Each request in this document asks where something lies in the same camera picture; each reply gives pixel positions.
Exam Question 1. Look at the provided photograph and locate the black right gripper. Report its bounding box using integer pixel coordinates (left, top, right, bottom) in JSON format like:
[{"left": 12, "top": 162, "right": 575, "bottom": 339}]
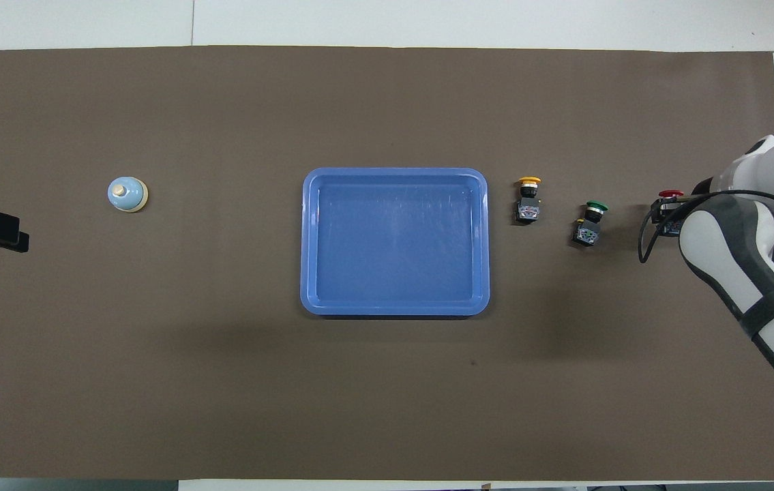
[{"left": 651, "top": 176, "right": 716, "bottom": 224}]

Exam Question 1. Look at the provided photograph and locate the red push button switch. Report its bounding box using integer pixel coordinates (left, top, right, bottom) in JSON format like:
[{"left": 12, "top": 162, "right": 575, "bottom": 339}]
[{"left": 653, "top": 190, "right": 687, "bottom": 237}]

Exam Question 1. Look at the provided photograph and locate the green push button switch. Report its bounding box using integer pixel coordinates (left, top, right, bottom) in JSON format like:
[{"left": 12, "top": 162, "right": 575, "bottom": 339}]
[{"left": 569, "top": 201, "right": 610, "bottom": 248}]

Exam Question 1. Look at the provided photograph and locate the light blue call bell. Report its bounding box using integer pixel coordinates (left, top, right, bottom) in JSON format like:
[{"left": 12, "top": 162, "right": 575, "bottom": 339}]
[{"left": 107, "top": 177, "right": 150, "bottom": 213}]

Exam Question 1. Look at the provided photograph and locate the yellow push button switch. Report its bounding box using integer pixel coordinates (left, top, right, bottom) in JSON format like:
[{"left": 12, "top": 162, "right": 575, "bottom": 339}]
[{"left": 513, "top": 176, "right": 543, "bottom": 224}]

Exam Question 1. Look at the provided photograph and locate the blue plastic tray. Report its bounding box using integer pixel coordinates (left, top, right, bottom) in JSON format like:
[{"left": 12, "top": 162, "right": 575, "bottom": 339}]
[{"left": 300, "top": 167, "right": 491, "bottom": 318}]

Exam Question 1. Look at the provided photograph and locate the brown table mat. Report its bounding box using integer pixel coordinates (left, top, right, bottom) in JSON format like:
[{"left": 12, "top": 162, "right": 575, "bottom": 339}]
[{"left": 0, "top": 45, "right": 774, "bottom": 481}]

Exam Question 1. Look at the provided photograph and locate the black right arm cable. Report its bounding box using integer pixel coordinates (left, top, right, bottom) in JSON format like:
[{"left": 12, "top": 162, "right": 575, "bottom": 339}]
[{"left": 638, "top": 191, "right": 774, "bottom": 265}]

